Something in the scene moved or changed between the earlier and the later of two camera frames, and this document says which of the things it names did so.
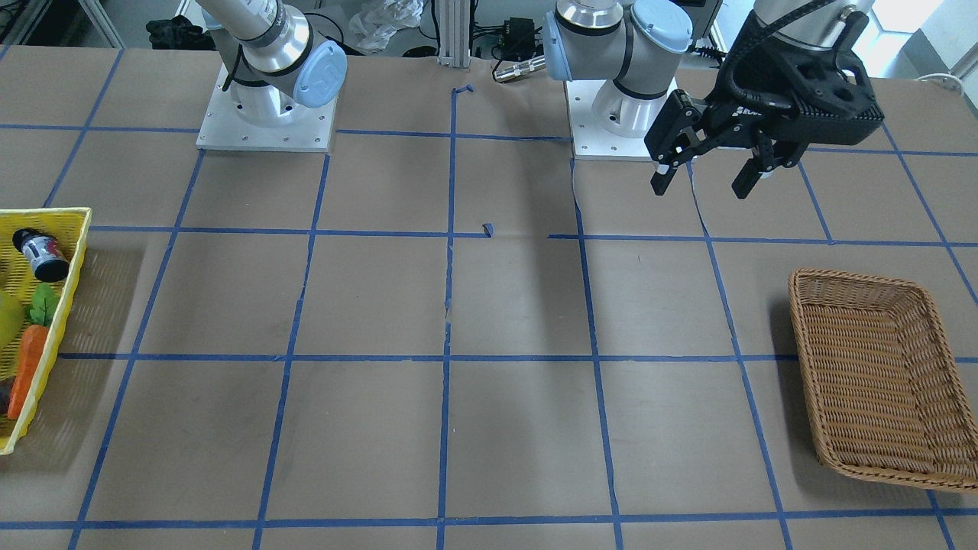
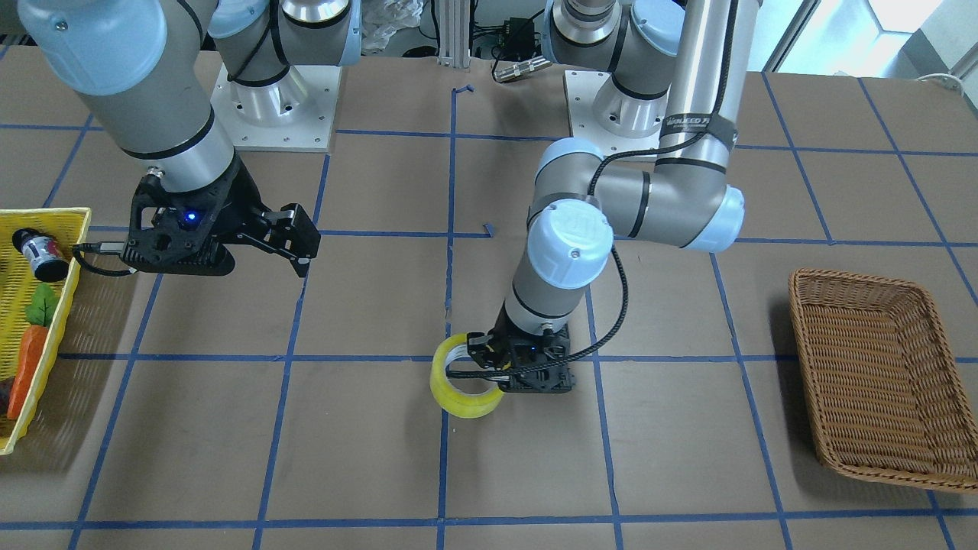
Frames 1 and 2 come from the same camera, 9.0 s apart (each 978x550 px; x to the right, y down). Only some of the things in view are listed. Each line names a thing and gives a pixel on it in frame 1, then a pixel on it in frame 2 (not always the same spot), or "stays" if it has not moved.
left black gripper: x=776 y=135 → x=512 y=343
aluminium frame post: x=454 y=33 stays
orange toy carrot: x=45 y=299 stays
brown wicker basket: x=885 y=394 stays
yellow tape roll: x=11 y=321 → x=460 y=403
